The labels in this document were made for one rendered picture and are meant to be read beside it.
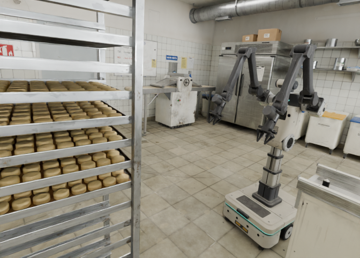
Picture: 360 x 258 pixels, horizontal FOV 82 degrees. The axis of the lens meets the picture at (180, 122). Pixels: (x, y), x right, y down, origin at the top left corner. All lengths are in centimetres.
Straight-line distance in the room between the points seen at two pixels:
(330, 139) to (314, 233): 357
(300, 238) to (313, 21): 482
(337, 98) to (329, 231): 424
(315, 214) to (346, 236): 14
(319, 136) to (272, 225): 312
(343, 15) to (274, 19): 138
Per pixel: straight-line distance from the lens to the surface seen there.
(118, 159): 88
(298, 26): 575
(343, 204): 129
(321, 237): 140
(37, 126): 74
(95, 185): 90
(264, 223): 200
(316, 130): 486
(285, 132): 192
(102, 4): 75
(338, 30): 551
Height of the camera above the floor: 143
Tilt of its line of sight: 15 degrees down
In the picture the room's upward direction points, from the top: 4 degrees clockwise
